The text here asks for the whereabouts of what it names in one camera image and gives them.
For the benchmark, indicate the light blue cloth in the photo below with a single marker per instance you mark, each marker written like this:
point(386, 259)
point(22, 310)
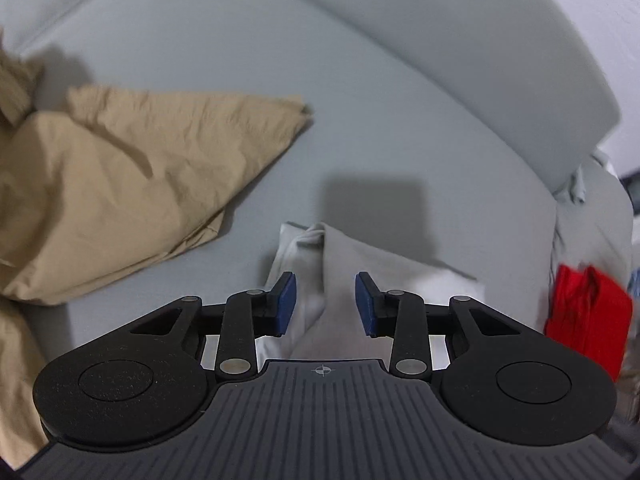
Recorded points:
point(580, 187)

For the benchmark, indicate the grey sofa back cushion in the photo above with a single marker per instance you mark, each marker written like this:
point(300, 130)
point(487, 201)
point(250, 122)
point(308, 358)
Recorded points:
point(500, 60)

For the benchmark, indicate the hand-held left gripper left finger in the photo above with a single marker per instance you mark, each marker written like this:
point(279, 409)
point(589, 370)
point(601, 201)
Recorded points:
point(286, 302)

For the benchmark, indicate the red folded garment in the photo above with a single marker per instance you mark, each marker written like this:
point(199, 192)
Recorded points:
point(585, 320)

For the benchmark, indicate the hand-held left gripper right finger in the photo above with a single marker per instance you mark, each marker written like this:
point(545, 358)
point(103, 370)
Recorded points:
point(362, 305)

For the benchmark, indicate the tan garment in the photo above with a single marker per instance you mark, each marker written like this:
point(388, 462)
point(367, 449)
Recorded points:
point(125, 170)

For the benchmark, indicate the grey sofa cover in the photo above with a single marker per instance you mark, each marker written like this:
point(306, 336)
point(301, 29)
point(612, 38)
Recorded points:
point(595, 220)

